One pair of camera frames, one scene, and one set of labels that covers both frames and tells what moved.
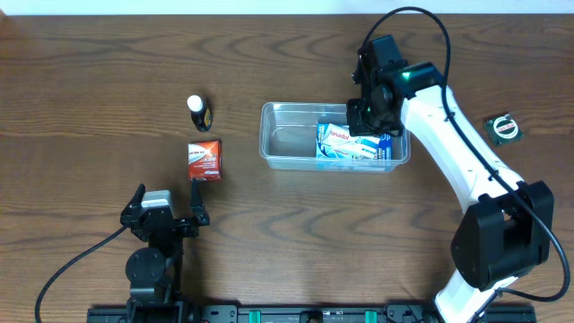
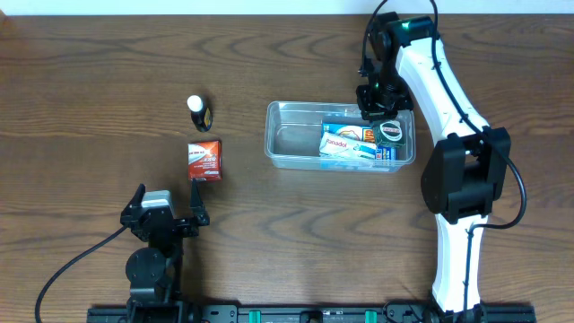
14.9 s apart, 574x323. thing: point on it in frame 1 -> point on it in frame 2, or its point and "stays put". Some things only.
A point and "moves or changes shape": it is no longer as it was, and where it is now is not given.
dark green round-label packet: x=503 y=129 -> x=388 y=133
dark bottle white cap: x=202 y=116 stays put
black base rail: x=312 y=313 stays put
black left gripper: x=166 y=223 stays put
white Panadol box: x=340 y=138 moves or changes shape
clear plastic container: x=288 y=135 stays put
